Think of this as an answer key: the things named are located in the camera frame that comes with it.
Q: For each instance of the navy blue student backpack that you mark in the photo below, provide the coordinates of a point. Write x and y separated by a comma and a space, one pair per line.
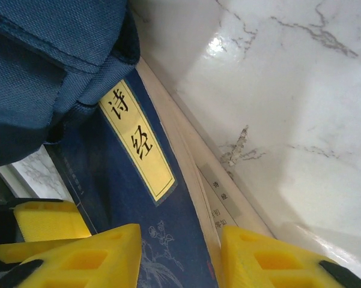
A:
42, 60

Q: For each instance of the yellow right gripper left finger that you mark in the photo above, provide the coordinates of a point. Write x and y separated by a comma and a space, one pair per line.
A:
87, 264

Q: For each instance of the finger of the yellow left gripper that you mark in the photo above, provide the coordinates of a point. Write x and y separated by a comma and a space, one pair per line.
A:
33, 250
48, 220

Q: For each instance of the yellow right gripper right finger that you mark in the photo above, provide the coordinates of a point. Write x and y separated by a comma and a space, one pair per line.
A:
273, 267

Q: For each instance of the navy book with yellow label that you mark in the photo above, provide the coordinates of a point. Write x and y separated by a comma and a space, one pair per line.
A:
123, 186

